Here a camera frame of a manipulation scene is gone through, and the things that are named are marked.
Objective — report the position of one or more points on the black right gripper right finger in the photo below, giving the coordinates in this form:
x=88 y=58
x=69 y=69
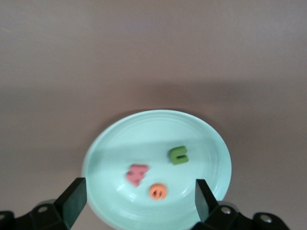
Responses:
x=206 y=208

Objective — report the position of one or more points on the brown table cover sheet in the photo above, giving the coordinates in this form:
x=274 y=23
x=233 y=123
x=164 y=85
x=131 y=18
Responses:
x=144 y=48

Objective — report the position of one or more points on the orange foam letter e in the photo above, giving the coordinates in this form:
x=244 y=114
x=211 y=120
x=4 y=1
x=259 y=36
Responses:
x=153 y=195

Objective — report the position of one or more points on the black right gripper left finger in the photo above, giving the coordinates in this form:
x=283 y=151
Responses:
x=69 y=203

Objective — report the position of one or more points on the green foam letter u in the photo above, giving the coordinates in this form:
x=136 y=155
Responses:
x=173 y=155

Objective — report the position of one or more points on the pink foam letter w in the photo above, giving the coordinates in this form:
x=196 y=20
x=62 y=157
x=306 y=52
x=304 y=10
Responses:
x=136 y=175

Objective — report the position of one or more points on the light green plate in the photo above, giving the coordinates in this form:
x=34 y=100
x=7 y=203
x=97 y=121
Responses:
x=144 y=134

